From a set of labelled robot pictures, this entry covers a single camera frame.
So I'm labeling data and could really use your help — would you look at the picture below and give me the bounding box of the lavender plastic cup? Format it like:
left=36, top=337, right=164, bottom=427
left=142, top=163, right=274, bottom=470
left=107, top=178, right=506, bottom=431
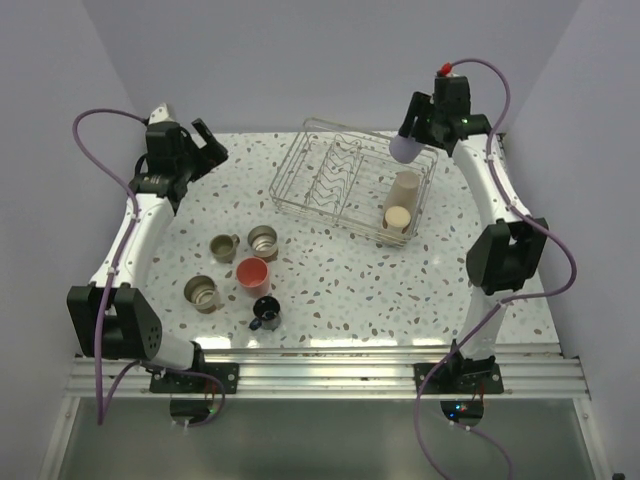
left=389, top=134, right=425, bottom=164

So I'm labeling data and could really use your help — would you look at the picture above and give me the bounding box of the tall beige cup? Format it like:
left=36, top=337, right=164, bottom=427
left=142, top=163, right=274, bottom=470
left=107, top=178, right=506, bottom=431
left=383, top=171, right=420, bottom=213

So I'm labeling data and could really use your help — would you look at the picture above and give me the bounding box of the white steel cup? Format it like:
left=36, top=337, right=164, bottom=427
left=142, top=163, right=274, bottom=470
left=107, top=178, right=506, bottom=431
left=247, top=225, right=278, bottom=262
left=183, top=275, right=220, bottom=314

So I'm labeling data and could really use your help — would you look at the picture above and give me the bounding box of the white steel cup cork base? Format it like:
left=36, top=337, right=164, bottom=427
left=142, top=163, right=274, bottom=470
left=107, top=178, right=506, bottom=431
left=382, top=205, right=412, bottom=235

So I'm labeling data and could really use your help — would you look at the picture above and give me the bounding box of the coral pink cup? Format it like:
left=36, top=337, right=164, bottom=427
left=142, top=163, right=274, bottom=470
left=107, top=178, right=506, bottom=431
left=236, top=257, right=270, bottom=298

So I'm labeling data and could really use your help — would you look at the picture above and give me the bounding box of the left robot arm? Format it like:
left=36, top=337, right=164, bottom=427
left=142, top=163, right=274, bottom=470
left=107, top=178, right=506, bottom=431
left=67, top=104, right=228, bottom=393

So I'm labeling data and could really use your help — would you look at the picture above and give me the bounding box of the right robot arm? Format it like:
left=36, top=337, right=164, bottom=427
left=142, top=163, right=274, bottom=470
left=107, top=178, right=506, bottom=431
left=389, top=73, right=548, bottom=393

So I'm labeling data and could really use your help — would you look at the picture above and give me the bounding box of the small olive metal mug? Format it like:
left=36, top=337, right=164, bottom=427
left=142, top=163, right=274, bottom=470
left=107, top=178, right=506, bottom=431
left=209, top=234, right=240, bottom=263

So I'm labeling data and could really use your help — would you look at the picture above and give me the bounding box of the black mug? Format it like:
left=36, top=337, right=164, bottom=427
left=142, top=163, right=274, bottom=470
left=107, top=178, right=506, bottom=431
left=249, top=296, right=282, bottom=331

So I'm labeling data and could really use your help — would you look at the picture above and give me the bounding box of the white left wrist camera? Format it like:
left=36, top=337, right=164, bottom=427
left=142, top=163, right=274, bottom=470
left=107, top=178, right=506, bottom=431
left=147, top=103, right=173, bottom=126

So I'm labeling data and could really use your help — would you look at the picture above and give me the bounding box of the wire dish rack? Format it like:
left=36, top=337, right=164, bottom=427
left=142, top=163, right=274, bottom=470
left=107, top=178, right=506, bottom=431
left=269, top=117, right=438, bottom=247

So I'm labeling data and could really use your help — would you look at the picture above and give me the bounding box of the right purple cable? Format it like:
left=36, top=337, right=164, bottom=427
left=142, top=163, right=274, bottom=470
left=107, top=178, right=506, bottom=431
left=412, top=57, right=579, bottom=480

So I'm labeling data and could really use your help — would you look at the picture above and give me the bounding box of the purple cable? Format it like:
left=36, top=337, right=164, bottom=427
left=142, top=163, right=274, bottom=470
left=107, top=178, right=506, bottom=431
left=412, top=57, right=579, bottom=480
left=72, top=108, right=151, bottom=426

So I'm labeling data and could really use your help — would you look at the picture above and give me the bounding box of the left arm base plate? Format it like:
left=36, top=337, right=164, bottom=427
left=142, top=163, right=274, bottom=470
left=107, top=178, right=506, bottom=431
left=149, top=362, right=240, bottom=395

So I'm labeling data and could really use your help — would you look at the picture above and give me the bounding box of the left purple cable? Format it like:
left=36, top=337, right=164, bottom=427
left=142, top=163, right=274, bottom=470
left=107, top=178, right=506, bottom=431
left=72, top=108, right=151, bottom=426

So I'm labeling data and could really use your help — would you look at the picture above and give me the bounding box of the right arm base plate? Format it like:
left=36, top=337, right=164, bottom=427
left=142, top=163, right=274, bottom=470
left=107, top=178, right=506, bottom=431
left=423, top=356, right=505, bottom=395

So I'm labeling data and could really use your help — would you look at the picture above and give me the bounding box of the aluminium rail frame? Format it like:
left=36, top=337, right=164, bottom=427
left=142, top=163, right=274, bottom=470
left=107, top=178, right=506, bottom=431
left=64, top=344, right=591, bottom=401

